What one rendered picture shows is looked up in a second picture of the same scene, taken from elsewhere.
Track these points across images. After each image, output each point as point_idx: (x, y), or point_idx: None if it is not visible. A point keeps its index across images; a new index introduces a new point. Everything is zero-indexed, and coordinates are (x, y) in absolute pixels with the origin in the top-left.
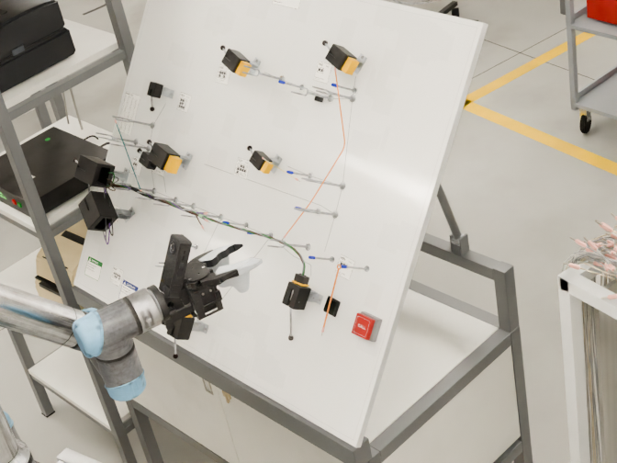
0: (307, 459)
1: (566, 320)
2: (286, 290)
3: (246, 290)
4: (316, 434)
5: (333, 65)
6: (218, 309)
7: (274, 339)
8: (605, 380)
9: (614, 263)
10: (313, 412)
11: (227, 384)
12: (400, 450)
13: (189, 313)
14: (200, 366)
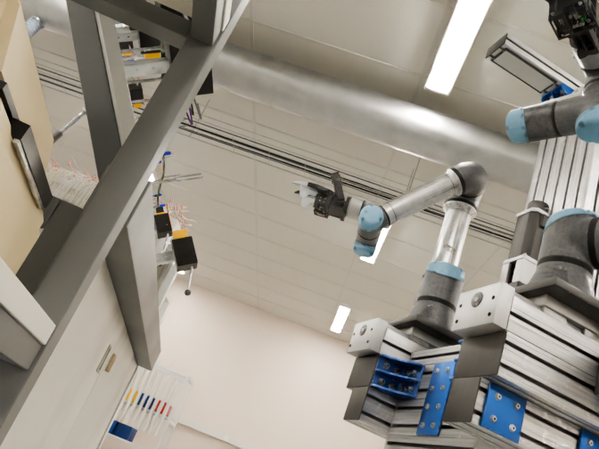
0: (106, 407)
1: (168, 242)
2: (169, 220)
3: (302, 207)
4: (158, 348)
5: (133, 46)
6: (316, 214)
7: None
8: None
9: (178, 216)
10: None
11: (154, 326)
12: None
13: (329, 215)
14: (156, 310)
